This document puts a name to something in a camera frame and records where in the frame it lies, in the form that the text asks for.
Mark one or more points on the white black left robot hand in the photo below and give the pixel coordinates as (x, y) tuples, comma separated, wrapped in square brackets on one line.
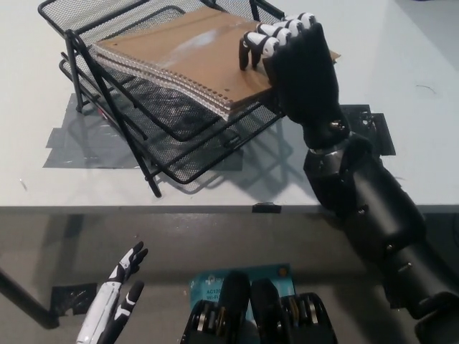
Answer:
[(107, 304)]

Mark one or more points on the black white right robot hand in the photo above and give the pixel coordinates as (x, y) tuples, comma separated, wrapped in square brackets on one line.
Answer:
[(308, 79)]

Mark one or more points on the brown spiral notebook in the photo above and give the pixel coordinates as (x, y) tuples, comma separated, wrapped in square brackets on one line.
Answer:
[(179, 46)]

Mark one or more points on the black slanted desk leg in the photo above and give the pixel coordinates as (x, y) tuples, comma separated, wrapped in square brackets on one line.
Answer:
[(25, 299)]

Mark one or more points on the black mesh two-tier file tray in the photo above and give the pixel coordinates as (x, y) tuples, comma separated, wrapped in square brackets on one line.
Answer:
[(201, 154)]

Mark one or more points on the black floor tape patch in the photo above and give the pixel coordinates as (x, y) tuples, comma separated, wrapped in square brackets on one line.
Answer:
[(73, 299)]

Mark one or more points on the teal printed router box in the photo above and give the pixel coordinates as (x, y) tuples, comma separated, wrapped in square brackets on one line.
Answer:
[(211, 286)]

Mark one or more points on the small black tape strip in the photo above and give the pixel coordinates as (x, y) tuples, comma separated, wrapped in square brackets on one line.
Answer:
[(267, 208)]

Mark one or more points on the black mount plate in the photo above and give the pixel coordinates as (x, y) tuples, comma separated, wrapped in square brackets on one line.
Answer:
[(376, 132)]

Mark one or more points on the grey duct tape patch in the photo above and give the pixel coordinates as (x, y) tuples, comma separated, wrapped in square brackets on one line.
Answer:
[(64, 147)]

